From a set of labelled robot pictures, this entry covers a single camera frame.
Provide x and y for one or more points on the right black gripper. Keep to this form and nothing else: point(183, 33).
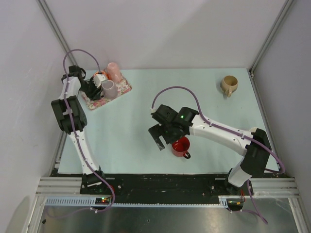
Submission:
point(157, 130)

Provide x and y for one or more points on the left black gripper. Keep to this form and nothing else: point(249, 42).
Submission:
point(96, 93)

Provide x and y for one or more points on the lilac mug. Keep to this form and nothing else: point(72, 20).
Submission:
point(109, 89)

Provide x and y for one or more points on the red mug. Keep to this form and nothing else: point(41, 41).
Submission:
point(180, 148)

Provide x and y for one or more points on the pink mug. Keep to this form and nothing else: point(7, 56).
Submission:
point(113, 72)

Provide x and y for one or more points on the beige mug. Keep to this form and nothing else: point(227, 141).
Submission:
point(229, 85)

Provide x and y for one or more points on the dark green mug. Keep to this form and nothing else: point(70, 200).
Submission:
point(253, 129)

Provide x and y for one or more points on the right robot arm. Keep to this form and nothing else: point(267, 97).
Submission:
point(253, 145)

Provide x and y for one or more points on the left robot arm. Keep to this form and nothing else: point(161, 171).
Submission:
point(72, 120)

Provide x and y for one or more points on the floral tray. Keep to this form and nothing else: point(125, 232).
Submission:
point(100, 99)

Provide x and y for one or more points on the left controller board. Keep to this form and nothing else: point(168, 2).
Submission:
point(102, 200)

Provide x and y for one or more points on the controller board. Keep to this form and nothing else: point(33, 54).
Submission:
point(102, 200)
point(234, 205)

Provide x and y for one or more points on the right controller board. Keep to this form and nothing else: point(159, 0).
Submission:
point(234, 205)

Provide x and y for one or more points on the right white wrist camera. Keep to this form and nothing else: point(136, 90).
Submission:
point(153, 110)

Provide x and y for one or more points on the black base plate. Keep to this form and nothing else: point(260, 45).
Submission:
point(167, 188)

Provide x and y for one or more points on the left corner aluminium post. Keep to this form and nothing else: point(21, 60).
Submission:
point(47, 13)

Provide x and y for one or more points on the corner aluminium post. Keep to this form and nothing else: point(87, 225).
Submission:
point(47, 13)
point(286, 8)

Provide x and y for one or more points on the aluminium frame rail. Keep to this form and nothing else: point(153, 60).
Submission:
point(271, 186)

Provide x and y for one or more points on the right corner aluminium post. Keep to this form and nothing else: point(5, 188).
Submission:
point(286, 8)

